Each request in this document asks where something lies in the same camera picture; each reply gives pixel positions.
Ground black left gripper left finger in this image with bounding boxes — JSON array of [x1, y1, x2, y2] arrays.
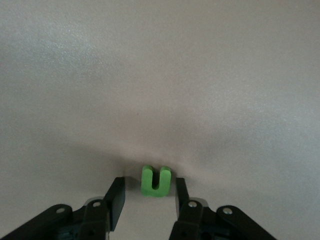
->
[[0, 176, 127, 240]]

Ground green letter u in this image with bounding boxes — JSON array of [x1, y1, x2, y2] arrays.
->
[[140, 164, 172, 198]]

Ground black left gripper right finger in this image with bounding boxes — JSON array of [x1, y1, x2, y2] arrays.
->
[[168, 177, 276, 240]]

